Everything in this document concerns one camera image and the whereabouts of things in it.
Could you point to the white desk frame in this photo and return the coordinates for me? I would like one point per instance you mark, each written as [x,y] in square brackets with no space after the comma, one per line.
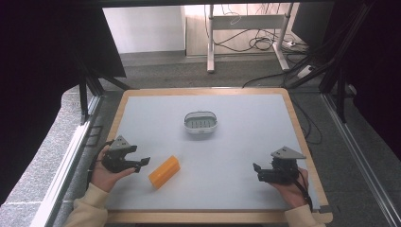
[249,22]

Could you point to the black curtain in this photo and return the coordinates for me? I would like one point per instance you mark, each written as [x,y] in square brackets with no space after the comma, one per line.
[47,78]
[378,72]

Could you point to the aluminium rail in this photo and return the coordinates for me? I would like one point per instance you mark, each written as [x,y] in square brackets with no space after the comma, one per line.
[362,157]
[66,170]

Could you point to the white power strip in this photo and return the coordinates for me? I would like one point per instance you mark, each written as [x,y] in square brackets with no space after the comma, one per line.
[305,71]

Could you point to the black metal stand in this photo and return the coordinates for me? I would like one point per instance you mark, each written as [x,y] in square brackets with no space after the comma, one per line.
[90,88]
[337,82]

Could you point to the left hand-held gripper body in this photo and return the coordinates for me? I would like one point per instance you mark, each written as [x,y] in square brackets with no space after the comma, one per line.
[117,157]

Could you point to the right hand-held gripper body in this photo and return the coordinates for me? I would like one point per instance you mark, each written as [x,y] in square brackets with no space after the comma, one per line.
[283,171]

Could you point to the person's left hand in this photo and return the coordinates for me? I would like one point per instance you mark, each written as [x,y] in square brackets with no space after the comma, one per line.
[102,178]

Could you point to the grey soap dish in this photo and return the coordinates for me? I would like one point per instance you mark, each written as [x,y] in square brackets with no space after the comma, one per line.
[200,123]

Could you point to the person's right hand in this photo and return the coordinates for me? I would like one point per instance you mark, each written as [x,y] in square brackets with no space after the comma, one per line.
[294,194]

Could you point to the orange soap bar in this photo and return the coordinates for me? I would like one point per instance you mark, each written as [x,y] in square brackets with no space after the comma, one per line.
[164,171]

